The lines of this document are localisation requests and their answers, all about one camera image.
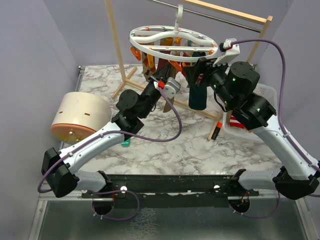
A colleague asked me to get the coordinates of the purple yellow striped sock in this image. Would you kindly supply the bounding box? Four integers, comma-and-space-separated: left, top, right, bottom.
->
156, 37, 174, 74

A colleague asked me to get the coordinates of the plain tan sock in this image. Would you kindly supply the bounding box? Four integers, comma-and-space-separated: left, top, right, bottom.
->
162, 66, 177, 113

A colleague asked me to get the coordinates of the black orange highlighter marker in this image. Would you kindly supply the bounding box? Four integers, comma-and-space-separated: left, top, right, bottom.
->
211, 121, 223, 140

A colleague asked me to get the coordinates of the red white striped sock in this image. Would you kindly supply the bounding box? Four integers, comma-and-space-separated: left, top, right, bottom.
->
229, 115, 245, 129

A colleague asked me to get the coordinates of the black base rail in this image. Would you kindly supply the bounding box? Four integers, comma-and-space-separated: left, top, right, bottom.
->
81, 174, 259, 209

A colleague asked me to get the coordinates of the red beige reindeer sock front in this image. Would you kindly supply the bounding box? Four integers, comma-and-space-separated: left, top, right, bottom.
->
170, 37, 193, 65

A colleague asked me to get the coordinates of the dark teal sock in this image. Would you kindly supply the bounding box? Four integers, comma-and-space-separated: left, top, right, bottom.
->
192, 52, 206, 58
188, 84, 207, 111

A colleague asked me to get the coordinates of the teal green small box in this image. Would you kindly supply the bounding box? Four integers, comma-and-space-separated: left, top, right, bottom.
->
121, 139, 131, 148

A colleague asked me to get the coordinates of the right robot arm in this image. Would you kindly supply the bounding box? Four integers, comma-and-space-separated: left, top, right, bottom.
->
183, 57, 320, 200

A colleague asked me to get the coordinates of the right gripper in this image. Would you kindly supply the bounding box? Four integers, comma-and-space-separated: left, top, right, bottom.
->
183, 54, 235, 108

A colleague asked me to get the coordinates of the white plastic basket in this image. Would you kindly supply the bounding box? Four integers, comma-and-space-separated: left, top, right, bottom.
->
222, 83, 278, 142

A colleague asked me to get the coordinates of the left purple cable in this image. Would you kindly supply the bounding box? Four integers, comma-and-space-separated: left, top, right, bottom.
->
37, 87, 183, 194

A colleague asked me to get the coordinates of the white round clip hanger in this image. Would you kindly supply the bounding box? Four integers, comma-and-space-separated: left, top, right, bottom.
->
129, 4, 218, 63

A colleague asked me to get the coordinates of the wooden hanger rack frame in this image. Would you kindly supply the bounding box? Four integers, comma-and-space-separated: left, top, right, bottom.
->
104, 0, 274, 142

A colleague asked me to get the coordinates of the yellow orange clothespin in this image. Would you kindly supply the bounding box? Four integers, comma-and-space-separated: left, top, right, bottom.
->
130, 46, 142, 61

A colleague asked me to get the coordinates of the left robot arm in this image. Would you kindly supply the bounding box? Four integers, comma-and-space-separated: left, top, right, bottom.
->
38, 64, 180, 198

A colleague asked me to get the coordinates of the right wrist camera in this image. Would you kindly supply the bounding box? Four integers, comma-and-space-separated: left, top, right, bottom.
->
213, 38, 240, 67

